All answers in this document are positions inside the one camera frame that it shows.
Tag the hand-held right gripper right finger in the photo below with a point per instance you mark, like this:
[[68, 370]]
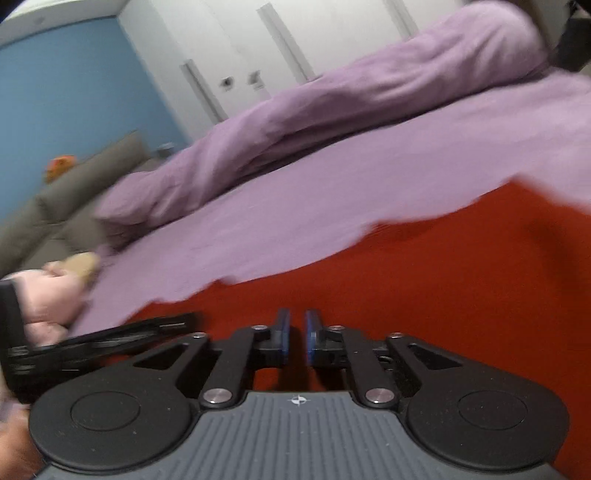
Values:
[[310, 339]]

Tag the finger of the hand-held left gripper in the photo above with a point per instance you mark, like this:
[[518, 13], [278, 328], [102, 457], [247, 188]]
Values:
[[138, 330]]

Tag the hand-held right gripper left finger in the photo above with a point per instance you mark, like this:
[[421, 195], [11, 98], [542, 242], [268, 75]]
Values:
[[285, 337]]

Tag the red buttoned cardigan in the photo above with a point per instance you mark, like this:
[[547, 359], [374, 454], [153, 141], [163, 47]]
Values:
[[461, 286]]

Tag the person's left forearm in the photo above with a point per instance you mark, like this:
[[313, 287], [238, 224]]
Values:
[[16, 443]]

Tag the pale pink plush toy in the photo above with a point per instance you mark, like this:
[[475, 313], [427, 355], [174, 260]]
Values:
[[51, 297]]

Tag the tan plush toy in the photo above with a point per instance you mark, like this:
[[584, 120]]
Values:
[[78, 265]]

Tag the grey sofa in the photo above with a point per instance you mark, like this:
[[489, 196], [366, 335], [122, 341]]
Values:
[[69, 203]]

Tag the purple bed sheet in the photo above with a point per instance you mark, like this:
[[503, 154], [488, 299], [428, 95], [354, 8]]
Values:
[[369, 184]]

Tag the orange plush toy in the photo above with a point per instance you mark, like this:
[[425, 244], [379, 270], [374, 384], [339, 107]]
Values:
[[60, 168]]

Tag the small grey cup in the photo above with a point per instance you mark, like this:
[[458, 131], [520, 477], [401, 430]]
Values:
[[164, 149]]

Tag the purple duvet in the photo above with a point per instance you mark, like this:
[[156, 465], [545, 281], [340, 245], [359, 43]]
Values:
[[323, 115]]

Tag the white wardrobe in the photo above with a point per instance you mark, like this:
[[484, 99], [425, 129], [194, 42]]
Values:
[[332, 32]]

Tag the dark cloth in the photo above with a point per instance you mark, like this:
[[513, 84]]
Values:
[[575, 37]]

